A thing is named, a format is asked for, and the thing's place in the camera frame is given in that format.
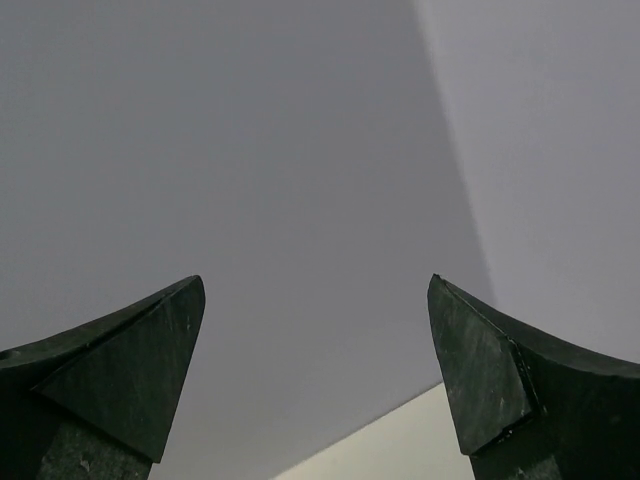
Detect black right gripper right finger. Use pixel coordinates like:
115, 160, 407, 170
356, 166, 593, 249
427, 275, 639, 480

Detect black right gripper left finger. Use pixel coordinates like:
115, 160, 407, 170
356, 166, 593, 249
1, 275, 206, 479

